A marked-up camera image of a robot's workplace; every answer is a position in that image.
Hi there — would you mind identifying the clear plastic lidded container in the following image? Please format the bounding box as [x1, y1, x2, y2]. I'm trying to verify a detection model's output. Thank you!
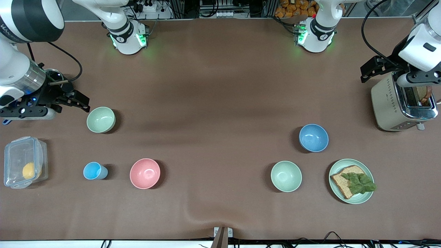
[3, 136, 49, 189]

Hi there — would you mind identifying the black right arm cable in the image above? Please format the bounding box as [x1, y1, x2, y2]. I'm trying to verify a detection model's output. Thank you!
[27, 41, 83, 85]

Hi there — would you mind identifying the brown toast slice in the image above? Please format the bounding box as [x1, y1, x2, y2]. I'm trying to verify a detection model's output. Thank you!
[415, 85, 433, 106]

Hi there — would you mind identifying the brown bread slice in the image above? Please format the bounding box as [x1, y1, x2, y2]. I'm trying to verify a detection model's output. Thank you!
[330, 165, 366, 200]

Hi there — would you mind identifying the green lettuce leaf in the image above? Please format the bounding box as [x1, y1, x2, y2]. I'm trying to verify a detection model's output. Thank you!
[340, 172, 377, 195]

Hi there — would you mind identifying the orange snack bag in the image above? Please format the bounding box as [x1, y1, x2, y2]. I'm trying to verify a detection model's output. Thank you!
[275, 0, 318, 18]

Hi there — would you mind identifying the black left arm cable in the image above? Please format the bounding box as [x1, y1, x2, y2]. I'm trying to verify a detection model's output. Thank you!
[361, 0, 402, 68]

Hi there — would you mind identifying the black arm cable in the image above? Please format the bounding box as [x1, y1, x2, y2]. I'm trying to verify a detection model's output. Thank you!
[361, 0, 402, 68]
[27, 41, 83, 85]

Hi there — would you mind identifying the black floor cable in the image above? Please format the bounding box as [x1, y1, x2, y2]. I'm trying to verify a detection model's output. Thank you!
[293, 231, 348, 248]

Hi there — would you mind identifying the beige metal toaster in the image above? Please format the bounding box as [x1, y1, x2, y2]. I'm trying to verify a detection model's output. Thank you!
[371, 71, 439, 132]

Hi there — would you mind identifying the black pot with blue handle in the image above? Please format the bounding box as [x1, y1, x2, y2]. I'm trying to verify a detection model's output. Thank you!
[2, 68, 69, 125]

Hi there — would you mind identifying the yellow lemon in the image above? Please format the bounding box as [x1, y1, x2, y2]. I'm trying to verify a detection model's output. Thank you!
[22, 162, 42, 180]

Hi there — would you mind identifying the aluminium frame bar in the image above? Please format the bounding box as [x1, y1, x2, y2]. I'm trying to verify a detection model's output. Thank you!
[412, 0, 435, 23]

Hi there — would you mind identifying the green plate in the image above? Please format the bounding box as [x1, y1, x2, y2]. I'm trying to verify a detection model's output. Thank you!
[328, 158, 375, 205]

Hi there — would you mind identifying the brown table cloth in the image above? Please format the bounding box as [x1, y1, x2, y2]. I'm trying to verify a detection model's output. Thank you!
[0, 19, 441, 241]

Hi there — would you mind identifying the blue cup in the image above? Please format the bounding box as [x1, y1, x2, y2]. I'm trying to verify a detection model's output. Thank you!
[83, 162, 109, 180]

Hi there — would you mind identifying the pink bowl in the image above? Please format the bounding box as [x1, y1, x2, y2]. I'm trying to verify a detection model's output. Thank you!
[130, 158, 161, 189]

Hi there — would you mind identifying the blue bowl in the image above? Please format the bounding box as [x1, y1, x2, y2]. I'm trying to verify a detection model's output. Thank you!
[299, 124, 329, 153]

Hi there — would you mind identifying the green bowl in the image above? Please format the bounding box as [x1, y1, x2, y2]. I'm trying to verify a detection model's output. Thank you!
[270, 161, 302, 193]
[86, 106, 116, 134]

